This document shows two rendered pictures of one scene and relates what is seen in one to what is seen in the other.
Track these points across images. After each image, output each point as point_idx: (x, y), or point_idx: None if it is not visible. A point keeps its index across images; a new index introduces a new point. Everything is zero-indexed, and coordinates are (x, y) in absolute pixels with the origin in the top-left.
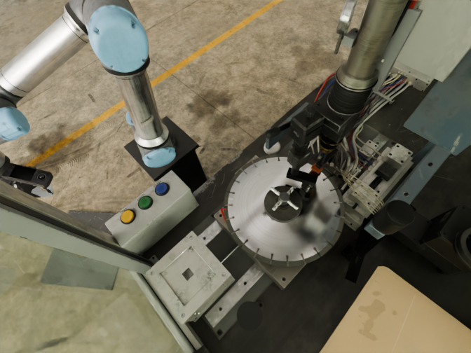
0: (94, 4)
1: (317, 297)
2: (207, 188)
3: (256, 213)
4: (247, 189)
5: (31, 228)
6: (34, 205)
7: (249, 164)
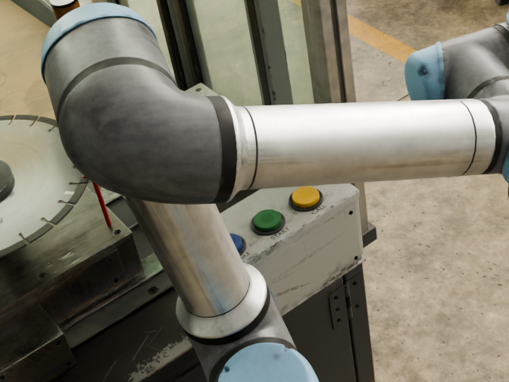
0: (111, 32)
1: None
2: (157, 352)
3: (30, 172)
4: (29, 207)
5: None
6: None
7: (4, 249)
